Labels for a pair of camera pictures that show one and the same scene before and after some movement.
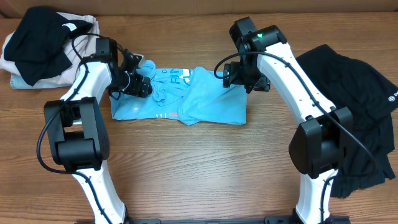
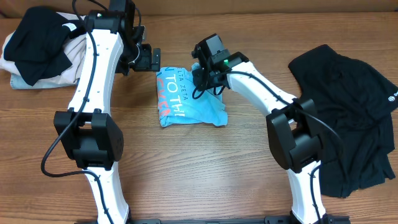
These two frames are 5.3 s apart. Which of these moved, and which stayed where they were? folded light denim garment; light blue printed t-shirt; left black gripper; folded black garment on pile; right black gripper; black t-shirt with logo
Moved: right black gripper; left black gripper; light blue printed t-shirt
Stayed: folded black garment on pile; folded light denim garment; black t-shirt with logo
